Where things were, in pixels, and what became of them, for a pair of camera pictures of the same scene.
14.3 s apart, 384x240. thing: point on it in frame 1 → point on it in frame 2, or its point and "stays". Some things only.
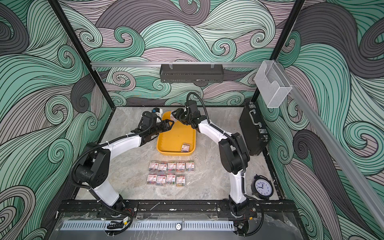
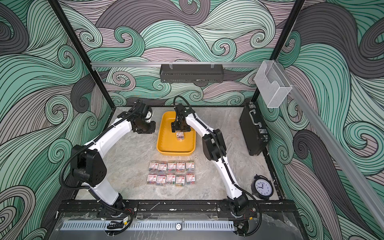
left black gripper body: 159,128 → 147,128
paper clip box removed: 152,180 stays
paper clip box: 180,167 stays
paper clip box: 162,168 stays
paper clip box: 185,148 → 190,178
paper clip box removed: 161,180 stays
